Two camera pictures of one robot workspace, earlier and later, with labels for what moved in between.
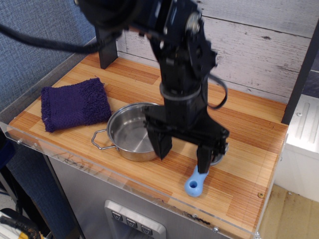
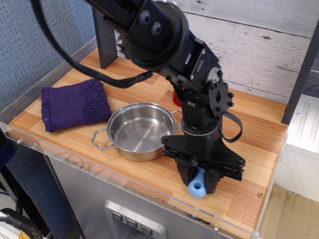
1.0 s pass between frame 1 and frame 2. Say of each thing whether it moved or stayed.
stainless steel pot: stayed
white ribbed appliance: stayed
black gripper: moved
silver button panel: stayed
